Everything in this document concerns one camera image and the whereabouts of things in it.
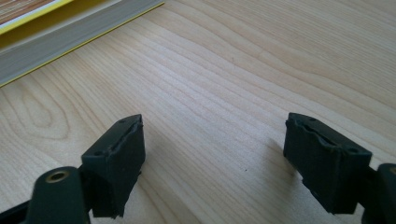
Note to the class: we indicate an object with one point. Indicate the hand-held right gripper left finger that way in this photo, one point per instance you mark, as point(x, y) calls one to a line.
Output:
point(115, 161)

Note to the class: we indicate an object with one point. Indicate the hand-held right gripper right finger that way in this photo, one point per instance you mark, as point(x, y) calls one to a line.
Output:
point(327, 165)

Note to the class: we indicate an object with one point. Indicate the yellow book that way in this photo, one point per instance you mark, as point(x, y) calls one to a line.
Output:
point(62, 34)

